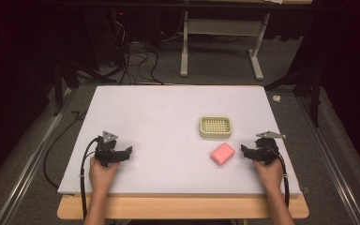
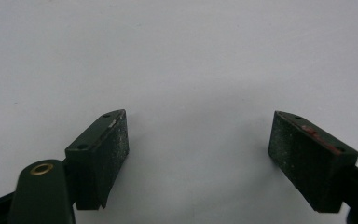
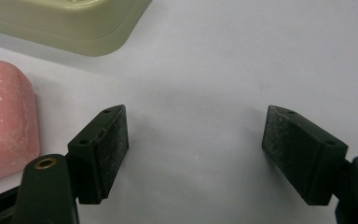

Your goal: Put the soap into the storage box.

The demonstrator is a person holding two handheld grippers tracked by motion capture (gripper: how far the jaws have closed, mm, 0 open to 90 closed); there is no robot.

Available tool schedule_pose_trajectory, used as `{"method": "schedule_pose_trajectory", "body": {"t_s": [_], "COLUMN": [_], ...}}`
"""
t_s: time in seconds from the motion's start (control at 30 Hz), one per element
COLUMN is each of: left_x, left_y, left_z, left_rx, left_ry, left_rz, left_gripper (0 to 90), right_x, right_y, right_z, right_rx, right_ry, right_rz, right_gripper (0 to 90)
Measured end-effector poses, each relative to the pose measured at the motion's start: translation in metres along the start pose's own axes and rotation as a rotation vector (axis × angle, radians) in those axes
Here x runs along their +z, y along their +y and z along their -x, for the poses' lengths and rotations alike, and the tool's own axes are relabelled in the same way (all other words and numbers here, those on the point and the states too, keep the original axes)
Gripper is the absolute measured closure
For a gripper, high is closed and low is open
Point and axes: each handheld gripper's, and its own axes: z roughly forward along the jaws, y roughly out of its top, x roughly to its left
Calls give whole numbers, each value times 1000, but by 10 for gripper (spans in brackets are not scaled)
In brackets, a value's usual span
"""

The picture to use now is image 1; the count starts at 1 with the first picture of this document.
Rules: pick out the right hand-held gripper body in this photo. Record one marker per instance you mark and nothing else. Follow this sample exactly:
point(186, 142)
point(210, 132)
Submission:
point(267, 146)

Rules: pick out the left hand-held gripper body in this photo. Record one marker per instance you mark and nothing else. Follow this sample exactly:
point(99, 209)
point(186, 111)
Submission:
point(106, 148)

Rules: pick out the pink soap bar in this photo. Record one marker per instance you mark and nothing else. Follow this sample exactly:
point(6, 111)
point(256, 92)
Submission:
point(222, 153)

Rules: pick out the beige soap dish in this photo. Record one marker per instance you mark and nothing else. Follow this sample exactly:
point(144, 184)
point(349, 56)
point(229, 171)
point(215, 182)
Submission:
point(215, 127)

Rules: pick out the person's left hand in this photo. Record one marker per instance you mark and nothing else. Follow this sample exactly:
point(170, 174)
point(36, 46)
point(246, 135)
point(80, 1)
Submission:
point(101, 175)

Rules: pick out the person's right hand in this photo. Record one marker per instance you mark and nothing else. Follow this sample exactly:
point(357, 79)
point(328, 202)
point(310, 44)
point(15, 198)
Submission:
point(269, 176)

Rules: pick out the white foam mat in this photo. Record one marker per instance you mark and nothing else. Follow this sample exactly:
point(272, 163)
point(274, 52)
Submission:
point(168, 125)

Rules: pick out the black metal stand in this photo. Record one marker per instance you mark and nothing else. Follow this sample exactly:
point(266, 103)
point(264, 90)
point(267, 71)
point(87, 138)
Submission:
point(306, 84)
point(65, 78)

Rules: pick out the wooden table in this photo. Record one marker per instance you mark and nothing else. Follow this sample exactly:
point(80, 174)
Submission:
point(181, 207)

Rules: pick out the white metal desk frame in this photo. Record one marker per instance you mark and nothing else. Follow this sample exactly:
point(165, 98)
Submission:
point(222, 31)

